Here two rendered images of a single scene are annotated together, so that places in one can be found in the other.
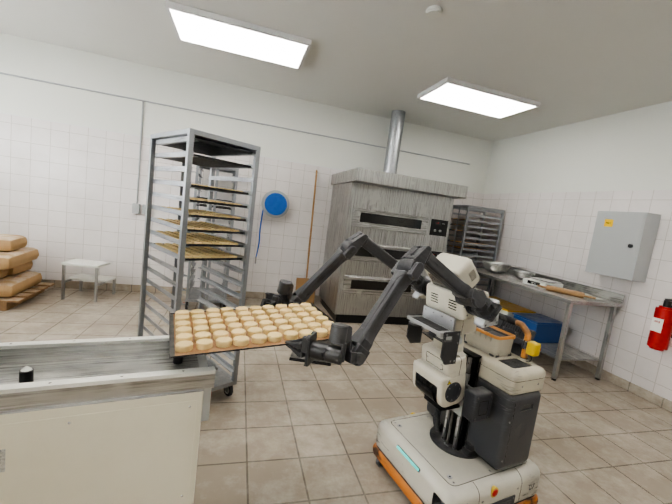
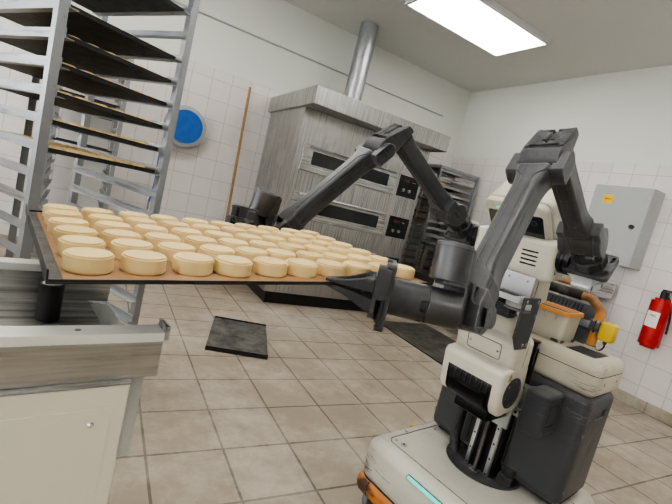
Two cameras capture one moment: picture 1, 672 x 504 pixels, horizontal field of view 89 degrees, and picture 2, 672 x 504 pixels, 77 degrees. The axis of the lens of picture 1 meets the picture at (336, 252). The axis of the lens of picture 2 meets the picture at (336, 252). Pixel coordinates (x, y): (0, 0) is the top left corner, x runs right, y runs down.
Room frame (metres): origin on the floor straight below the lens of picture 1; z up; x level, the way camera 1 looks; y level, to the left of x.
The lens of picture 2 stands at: (0.51, 0.28, 1.12)
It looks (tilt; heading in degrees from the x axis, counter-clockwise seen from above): 7 degrees down; 346
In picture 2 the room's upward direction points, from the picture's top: 14 degrees clockwise
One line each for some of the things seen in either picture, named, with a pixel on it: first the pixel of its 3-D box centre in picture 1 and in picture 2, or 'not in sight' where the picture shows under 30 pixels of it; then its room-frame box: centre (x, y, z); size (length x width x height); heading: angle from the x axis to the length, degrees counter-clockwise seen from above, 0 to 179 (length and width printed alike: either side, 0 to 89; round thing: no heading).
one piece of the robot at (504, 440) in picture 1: (476, 387); (518, 386); (1.83, -0.88, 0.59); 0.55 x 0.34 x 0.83; 27
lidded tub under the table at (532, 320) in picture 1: (536, 327); not in sight; (4.15, -2.59, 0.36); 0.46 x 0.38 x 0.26; 108
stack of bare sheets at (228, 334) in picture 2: (313, 349); (238, 335); (3.42, 0.10, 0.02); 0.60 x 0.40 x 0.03; 179
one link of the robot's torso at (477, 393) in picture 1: (451, 394); (500, 397); (1.66, -0.68, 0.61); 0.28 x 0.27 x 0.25; 27
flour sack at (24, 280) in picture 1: (6, 282); not in sight; (3.74, 3.63, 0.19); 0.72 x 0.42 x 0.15; 21
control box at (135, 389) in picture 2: (201, 384); (107, 371); (1.18, 0.42, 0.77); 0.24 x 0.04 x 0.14; 28
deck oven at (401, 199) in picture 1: (385, 249); (335, 209); (4.97, -0.70, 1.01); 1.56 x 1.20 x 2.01; 106
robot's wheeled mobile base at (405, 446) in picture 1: (451, 460); (474, 492); (1.79, -0.80, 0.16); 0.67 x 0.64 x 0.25; 117
